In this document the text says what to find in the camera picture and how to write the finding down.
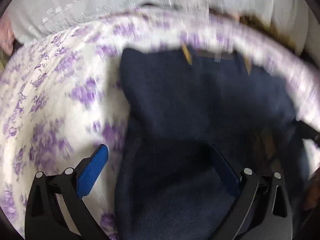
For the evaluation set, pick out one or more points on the navy school cardigan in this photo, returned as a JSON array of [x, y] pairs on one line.
[[168, 187]]

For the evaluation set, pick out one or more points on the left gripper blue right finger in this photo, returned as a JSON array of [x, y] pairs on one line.
[[261, 209]]

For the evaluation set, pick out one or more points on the pink floral fabric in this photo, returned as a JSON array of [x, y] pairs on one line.
[[6, 36]]

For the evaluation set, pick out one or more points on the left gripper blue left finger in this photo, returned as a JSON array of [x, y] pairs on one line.
[[44, 218]]

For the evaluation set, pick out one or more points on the person's right hand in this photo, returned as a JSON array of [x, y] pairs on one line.
[[313, 192]]

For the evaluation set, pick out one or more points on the purple floral bed quilt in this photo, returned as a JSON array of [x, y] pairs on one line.
[[61, 96]]

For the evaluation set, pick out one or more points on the white lace cover cloth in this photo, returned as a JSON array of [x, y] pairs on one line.
[[34, 19]]

